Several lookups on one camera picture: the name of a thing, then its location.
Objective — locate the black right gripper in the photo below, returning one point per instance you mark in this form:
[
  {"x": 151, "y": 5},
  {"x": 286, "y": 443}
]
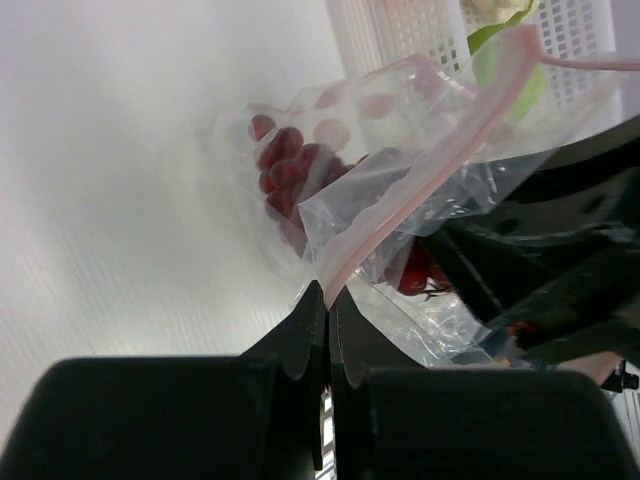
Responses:
[{"x": 556, "y": 264}]

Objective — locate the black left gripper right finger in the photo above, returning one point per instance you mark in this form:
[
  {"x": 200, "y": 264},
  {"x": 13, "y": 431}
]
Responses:
[{"x": 395, "y": 419}]

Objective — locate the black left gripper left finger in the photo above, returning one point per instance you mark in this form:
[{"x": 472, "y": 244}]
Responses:
[{"x": 251, "y": 416}]

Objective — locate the fake green apple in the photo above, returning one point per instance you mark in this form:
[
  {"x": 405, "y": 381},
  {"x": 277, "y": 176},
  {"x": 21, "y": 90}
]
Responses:
[{"x": 503, "y": 62}]

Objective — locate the clear zip top bag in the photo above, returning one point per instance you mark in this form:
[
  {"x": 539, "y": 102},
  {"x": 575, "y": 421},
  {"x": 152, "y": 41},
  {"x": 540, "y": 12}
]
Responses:
[{"x": 428, "y": 147}]

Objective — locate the fake red grape bunch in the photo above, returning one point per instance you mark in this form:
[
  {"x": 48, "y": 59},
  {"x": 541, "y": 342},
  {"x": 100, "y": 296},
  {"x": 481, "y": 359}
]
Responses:
[{"x": 292, "y": 171}]

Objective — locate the fake white cauliflower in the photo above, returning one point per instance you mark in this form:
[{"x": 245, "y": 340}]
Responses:
[{"x": 500, "y": 10}]

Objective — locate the white perforated plastic basket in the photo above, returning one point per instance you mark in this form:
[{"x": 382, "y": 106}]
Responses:
[{"x": 372, "y": 34}]

